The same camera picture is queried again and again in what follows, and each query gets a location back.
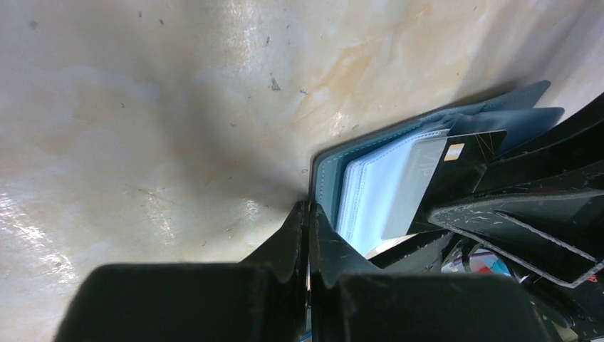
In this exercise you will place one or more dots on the black VIP credit card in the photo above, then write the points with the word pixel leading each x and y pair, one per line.
pixel 439 169

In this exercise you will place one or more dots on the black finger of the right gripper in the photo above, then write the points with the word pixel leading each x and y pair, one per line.
pixel 552 227

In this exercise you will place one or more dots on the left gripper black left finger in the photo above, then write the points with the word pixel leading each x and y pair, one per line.
pixel 260 298

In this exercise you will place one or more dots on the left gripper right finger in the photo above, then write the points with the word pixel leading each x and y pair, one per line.
pixel 353 300

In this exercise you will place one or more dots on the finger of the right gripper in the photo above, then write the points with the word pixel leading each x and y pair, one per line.
pixel 570 154

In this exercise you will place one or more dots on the teal card holder wallet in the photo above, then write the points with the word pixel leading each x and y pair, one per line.
pixel 371 188

